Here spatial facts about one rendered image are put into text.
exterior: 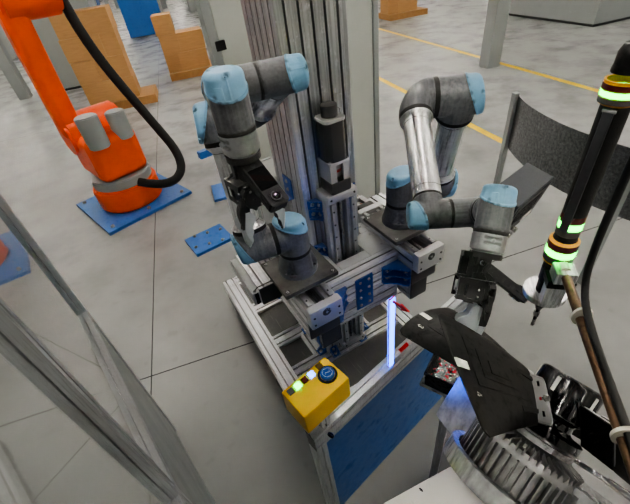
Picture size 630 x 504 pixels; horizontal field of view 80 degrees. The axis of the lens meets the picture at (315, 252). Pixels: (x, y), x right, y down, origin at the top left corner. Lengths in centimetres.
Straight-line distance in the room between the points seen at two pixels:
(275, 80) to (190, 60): 891
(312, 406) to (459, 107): 92
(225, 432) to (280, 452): 33
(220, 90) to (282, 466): 182
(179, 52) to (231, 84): 899
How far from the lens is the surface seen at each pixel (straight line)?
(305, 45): 132
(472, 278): 92
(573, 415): 94
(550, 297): 75
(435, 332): 102
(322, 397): 105
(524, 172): 160
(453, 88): 121
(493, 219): 91
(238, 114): 73
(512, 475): 91
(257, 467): 219
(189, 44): 970
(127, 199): 437
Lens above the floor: 198
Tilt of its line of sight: 39 degrees down
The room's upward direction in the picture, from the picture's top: 9 degrees counter-clockwise
